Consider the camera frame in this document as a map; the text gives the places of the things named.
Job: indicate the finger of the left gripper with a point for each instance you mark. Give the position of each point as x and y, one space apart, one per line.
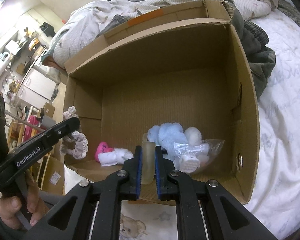
26 154

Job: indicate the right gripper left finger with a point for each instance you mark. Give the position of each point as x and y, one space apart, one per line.
92 210

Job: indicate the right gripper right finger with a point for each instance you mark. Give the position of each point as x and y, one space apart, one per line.
205 210

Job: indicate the beige lace scrunchie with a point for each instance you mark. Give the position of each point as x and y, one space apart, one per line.
75 144

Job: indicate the pink heart-shaped squishy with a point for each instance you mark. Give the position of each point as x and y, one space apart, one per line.
102 148

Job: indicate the person's left hand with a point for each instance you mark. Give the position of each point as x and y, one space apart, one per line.
10 206

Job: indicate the cardboard boxes on floor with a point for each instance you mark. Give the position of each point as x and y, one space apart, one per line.
51 175

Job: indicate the pink fabric on rack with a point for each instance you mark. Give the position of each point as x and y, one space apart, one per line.
28 130

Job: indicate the white plush teddy bear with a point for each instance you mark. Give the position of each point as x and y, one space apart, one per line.
131 229

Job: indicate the white floral bed sheet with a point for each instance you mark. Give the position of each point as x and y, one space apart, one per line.
275 199

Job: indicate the clear plastic bag item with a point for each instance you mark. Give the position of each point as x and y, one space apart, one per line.
194 159

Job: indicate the white drawer cabinet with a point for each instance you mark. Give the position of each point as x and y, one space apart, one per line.
36 89

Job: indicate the brown cardboard box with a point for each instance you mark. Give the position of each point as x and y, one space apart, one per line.
182 63

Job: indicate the dark camouflage clothing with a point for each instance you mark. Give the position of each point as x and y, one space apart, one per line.
254 39

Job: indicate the checkered white duvet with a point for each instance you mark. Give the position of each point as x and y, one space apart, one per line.
93 19

